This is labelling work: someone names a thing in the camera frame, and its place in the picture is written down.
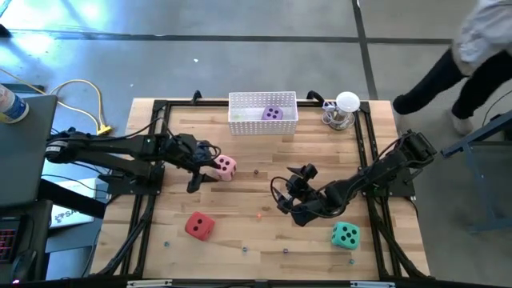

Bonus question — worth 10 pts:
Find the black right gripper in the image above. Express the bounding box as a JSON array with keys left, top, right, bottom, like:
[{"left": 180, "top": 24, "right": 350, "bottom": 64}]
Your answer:
[{"left": 276, "top": 162, "right": 319, "bottom": 214}]

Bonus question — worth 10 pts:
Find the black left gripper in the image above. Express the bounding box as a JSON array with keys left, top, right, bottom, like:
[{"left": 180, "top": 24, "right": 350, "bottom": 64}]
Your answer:
[{"left": 167, "top": 134, "right": 220, "bottom": 194}]

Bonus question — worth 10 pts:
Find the large pink foam die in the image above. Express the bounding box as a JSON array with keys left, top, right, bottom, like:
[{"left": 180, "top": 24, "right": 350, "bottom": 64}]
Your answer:
[{"left": 211, "top": 154, "right": 238, "bottom": 182}]

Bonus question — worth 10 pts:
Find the large red foam die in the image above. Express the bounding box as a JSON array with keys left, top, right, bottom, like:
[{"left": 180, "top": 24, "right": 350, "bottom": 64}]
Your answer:
[{"left": 184, "top": 211, "right": 216, "bottom": 242}]

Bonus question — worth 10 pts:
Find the white perforated basket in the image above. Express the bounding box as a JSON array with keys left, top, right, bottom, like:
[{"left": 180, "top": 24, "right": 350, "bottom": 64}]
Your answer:
[{"left": 227, "top": 90, "right": 299, "bottom": 136}]

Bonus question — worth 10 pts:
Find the large green foam die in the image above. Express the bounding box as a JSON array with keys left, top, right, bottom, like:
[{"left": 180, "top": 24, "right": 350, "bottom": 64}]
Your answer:
[{"left": 330, "top": 222, "right": 361, "bottom": 251}]

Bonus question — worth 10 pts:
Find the large purple foam die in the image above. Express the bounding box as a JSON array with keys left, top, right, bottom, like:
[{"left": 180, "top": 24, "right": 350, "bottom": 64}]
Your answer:
[{"left": 261, "top": 106, "right": 284, "bottom": 122}]

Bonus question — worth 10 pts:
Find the white mushroom table lamp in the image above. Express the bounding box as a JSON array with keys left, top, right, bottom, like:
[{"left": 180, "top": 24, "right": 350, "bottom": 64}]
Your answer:
[{"left": 322, "top": 91, "right": 362, "bottom": 132}]

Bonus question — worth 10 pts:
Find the white printed box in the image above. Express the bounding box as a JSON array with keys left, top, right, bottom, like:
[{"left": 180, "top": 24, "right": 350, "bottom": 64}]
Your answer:
[{"left": 50, "top": 178, "right": 97, "bottom": 229}]

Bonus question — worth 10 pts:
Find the dark grey side desk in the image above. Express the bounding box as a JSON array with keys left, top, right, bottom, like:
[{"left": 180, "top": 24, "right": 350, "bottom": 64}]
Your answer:
[{"left": 0, "top": 94, "right": 58, "bottom": 207}]

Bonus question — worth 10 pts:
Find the blue grey metal stand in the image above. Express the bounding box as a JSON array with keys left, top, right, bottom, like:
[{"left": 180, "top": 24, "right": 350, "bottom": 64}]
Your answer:
[{"left": 441, "top": 110, "right": 512, "bottom": 235}]

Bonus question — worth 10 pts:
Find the black computer mouse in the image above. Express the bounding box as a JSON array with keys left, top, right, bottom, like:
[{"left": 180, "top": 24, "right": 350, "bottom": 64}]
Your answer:
[{"left": 11, "top": 250, "right": 38, "bottom": 281}]

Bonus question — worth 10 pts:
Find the backlit black keyboard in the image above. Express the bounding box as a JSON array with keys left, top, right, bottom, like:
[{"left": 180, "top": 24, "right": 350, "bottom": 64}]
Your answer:
[{"left": 0, "top": 215, "right": 21, "bottom": 265}]

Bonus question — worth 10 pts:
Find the white plastic bottle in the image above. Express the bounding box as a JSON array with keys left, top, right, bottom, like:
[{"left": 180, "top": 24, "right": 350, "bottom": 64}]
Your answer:
[{"left": 0, "top": 83, "right": 30, "bottom": 124}]

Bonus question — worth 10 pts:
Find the person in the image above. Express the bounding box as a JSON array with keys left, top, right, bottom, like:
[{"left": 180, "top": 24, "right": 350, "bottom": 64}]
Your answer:
[{"left": 392, "top": 0, "right": 512, "bottom": 137}]

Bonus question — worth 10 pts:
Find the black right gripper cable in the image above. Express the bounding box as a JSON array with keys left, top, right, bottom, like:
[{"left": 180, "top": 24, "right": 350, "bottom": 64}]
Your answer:
[{"left": 270, "top": 177, "right": 290, "bottom": 214}]

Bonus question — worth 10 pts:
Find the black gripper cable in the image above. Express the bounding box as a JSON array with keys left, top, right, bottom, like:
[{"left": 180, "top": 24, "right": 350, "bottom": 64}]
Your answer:
[
  {"left": 198, "top": 140, "right": 222, "bottom": 162},
  {"left": 270, "top": 177, "right": 290, "bottom": 214}
]

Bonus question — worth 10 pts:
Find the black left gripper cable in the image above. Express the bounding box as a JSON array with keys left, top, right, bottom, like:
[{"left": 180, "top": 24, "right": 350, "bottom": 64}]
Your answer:
[{"left": 198, "top": 140, "right": 222, "bottom": 162}]

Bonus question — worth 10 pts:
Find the black aluminium table frame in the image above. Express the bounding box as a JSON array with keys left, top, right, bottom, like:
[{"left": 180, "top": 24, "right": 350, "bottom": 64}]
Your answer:
[{"left": 91, "top": 90, "right": 431, "bottom": 281}]

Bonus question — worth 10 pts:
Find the white coiled lamp cable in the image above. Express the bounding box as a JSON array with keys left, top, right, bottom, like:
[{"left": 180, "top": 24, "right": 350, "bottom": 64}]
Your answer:
[{"left": 321, "top": 100, "right": 339, "bottom": 122}]

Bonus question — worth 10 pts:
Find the yellow floor cable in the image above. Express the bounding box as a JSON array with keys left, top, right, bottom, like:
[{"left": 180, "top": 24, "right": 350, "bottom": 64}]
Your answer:
[{"left": 0, "top": 67, "right": 114, "bottom": 135}]

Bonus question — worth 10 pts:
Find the white table edge bracket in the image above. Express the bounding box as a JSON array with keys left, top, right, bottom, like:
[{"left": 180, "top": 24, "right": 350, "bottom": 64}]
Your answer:
[
  {"left": 126, "top": 279, "right": 173, "bottom": 288},
  {"left": 350, "top": 281, "right": 396, "bottom": 288}
]

